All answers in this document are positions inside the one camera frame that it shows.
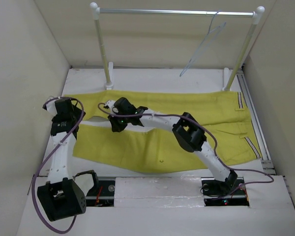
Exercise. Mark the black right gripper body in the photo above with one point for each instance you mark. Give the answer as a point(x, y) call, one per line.
point(120, 122)

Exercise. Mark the yellow-green trousers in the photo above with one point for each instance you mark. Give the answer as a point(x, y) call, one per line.
point(224, 114)

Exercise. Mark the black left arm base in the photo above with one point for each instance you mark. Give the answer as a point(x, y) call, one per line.
point(103, 195)

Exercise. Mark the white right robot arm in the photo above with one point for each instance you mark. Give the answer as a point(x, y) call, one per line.
point(190, 136)

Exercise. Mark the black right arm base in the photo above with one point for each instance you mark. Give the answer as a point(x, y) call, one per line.
point(216, 196)

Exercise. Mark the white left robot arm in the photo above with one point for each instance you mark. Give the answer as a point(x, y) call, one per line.
point(64, 194)

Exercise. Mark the white and silver clothes rack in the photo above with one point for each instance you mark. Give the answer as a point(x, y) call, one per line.
point(153, 38)

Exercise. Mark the light blue wire hanger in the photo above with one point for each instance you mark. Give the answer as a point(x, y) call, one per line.
point(211, 35)

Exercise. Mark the aluminium rail at right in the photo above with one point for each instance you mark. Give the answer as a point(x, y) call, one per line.
point(266, 161)

